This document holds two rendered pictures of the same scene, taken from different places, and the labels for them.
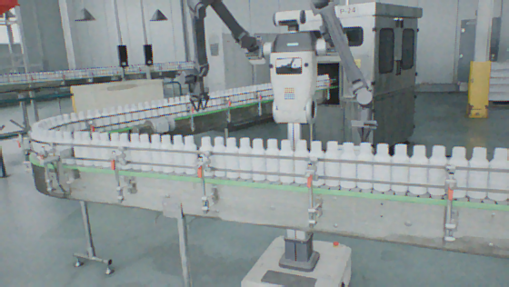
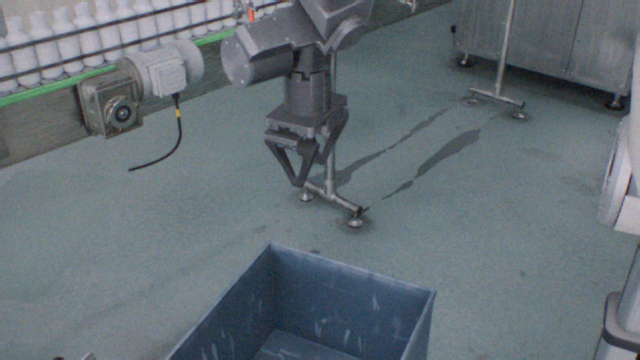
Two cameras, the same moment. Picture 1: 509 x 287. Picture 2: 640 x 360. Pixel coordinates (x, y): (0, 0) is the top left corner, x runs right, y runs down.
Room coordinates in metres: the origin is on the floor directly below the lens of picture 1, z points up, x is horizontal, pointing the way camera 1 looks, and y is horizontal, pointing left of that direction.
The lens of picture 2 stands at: (1.43, 0.24, 1.63)
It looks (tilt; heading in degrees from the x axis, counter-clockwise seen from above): 32 degrees down; 1
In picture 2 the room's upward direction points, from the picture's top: straight up
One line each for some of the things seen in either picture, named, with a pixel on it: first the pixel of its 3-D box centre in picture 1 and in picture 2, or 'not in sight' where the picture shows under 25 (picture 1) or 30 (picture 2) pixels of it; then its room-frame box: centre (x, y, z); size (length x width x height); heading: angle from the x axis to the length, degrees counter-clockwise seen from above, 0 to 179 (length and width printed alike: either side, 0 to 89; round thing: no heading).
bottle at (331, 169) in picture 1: (332, 163); not in sight; (1.41, -0.29, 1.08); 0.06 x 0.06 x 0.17
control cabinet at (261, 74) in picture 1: (259, 77); not in sight; (8.65, -0.23, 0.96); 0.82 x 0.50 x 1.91; 138
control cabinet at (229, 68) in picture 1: (230, 81); not in sight; (7.99, 0.38, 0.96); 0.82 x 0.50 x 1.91; 138
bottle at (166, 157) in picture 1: (167, 153); not in sight; (1.71, 0.39, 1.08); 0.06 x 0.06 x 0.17
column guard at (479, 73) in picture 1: (478, 88); not in sight; (7.83, -4.57, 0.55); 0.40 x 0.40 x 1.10; 66
